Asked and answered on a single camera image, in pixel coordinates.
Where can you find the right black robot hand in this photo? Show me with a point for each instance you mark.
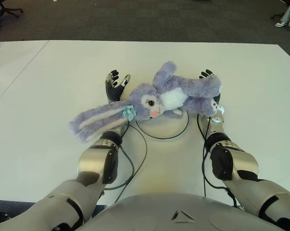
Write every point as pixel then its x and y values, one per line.
pixel 206 74

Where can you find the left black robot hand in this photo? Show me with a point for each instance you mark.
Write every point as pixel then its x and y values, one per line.
pixel 113 92

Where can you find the purple plush rabbit doll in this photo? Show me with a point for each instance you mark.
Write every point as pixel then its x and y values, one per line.
pixel 149 98

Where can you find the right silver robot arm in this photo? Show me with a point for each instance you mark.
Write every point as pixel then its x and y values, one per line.
pixel 231 154

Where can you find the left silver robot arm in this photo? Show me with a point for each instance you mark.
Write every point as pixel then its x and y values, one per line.
pixel 92 163

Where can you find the white plate black rim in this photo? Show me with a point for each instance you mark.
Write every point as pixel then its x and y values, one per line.
pixel 166 127

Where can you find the person in light trousers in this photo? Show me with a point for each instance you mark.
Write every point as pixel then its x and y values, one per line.
pixel 287 14

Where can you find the black office chair base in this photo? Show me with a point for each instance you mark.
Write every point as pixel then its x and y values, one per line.
pixel 11 10

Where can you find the silver robot torso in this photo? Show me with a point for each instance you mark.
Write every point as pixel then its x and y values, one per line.
pixel 178 214

